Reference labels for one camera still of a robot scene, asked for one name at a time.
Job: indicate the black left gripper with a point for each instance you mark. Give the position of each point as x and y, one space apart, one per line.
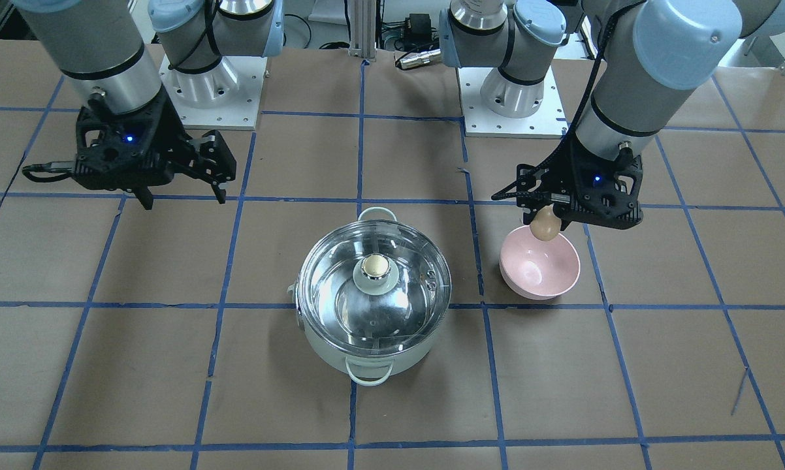
561 171

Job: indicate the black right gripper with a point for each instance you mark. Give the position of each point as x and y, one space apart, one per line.
170 130

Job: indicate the brown egg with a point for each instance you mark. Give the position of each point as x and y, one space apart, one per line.
545 226

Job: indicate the glass pot lid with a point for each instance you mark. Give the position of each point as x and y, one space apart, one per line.
374 281

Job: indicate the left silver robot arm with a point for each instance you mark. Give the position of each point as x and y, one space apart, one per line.
651 57

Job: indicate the pale green electric pot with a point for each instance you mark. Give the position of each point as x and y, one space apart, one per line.
366 339

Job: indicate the pink bowl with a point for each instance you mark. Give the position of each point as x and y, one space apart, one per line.
537 269

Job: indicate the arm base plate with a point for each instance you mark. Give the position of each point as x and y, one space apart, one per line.
225 98
494 107

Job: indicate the aluminium frame post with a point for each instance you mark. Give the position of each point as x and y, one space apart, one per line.
362 21

